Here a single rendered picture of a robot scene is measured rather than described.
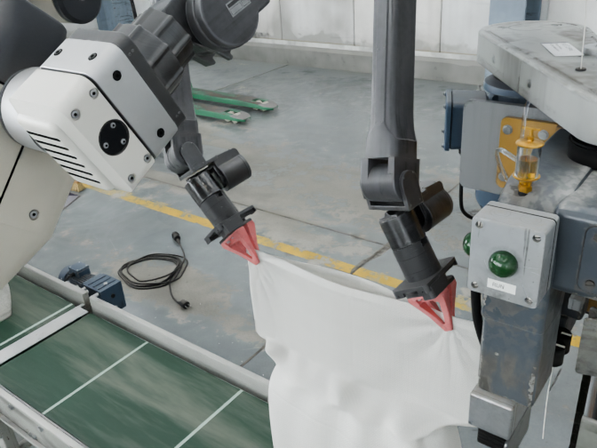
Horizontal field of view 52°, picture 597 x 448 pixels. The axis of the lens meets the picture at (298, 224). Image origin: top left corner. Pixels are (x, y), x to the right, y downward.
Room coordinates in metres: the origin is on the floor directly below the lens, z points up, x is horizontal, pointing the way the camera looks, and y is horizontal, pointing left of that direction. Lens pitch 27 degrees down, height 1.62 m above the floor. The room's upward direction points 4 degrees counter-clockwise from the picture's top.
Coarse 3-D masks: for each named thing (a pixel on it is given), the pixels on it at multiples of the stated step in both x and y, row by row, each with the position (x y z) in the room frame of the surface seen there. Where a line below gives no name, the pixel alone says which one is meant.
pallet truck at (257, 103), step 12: (132, 0) 6.11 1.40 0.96; (132, 12) 6.13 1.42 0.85; (204, 96) 5.89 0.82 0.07; (216, 96) 5.81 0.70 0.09; (228, 96) 5.77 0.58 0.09; (240, 96) 5.74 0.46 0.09; (204, 108) 5.41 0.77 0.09; (216, 108) 5.38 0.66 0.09; (228, 108) 5.35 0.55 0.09; (264, 108) 5.42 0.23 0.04; (228, 120) 5.24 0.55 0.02; (240, 120) 5.11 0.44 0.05
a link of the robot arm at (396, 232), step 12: (420, 204) 0.85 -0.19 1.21; (384, 216) 0.84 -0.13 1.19; (396, 216) 0.81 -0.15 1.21; (408, 216) 0.81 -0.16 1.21; (420, 216) 0.85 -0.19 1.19; (384, 228) 0.82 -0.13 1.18; (396, 228) 0.81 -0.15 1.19; (408, 228) 0.81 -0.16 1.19; (420, 228) 0.82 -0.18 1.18; (396, 240) 0.81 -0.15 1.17; (408, 240) 0.80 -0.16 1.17; (420, 240) 0.82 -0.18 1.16
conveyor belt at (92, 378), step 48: (96, 336) 1.71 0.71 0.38; (0, 384) 1.50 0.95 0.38; (48, 384) 1.48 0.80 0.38; (96, 384) 1.46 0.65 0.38; (144, 384) 1.45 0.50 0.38; (192, 384) 1.43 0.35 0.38; (96, 432) 1.26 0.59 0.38; (144, 432) 1.25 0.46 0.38; (192, 432) 1.24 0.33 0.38; (240, 432) 1.23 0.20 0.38
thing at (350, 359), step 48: (288, 288) 0.97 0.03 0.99; (336, 288) 0.89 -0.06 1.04; (384, 288) 0.87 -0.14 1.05; (288, 336) 0.98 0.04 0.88; (336, 336) 0.89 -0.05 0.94; (384, 336) 0.84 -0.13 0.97; (432, 336) 0.79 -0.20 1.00; (288, 384) 0.92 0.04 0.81; (336, 384) 0.87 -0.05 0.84; (384, 384) 0.84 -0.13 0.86; (432, 384) 0.79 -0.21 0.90; (288, 432) 0.92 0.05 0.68; (336, 432) 0.84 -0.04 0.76; (384, 432) 0.79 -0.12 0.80; (432, 432) 0.76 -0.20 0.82
